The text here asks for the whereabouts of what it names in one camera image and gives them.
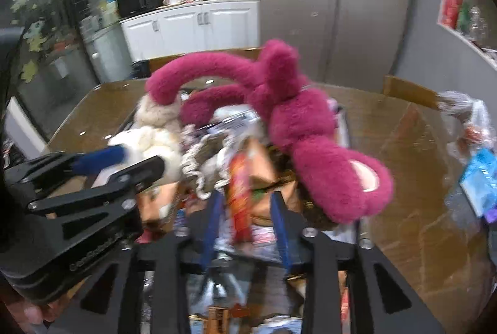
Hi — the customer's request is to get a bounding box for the wall shelf unit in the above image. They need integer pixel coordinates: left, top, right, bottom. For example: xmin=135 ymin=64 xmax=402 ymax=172
xmin=438 ymin=0 xmax=496 ymax=68

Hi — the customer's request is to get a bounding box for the brown triangular paper packet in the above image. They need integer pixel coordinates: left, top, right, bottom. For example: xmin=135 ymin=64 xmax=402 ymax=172
xmin=247 ymin=137 xmax=303 ymax=226

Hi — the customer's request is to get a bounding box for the magenta plush bear toy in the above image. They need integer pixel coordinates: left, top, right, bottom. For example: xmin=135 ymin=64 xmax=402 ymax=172
xmin=146 ymin=39 xmax=393 ymax=223

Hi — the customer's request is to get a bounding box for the person's left hand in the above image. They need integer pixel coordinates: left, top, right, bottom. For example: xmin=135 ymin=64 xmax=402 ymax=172
xmin=6 ymin=295 xmax=71 ymax=333

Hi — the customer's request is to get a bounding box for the translucent red lighter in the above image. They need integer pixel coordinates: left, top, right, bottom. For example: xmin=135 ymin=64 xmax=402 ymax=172
xmin=227 ymin=151 xmax=252 ymax=243

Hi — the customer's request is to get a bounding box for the wooden chair back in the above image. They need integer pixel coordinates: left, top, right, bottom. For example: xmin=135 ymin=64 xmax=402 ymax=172
xmin=382 ymin=75 xmax=438 ymax=110

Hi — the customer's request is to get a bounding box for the cream plush toy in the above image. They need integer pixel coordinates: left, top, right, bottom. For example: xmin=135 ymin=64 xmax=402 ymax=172
xmin=108 ymin=93 xmax=183 ymax=184

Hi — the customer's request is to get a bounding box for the clear plastic snack bag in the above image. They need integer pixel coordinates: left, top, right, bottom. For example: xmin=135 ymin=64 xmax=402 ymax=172
xmin=436 ymin=91 xmax=496 ymax=165

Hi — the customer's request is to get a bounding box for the black cardboard tray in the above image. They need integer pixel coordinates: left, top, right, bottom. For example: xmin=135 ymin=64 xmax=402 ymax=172
xmin=112 ymin=100 xmax=355 ymax=242

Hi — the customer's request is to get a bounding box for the white kitchen cabinet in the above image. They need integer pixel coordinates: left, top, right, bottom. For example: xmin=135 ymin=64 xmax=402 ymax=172
xmin=121 ymin=0 xmax=260 ymax=61

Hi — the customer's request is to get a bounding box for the red gift box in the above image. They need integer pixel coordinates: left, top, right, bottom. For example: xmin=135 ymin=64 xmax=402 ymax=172
xmin=440 ymin=0 xmax=463 ymax=30

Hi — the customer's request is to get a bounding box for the black microwave oven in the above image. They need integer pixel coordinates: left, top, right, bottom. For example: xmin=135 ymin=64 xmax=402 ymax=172
xmin=114 ymin=0 xmax=171 ymax=20

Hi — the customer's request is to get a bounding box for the blue tissue packet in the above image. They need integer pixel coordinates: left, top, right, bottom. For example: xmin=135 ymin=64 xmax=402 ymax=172
xmin=459 ymin=148 xmax=496 ymax=218

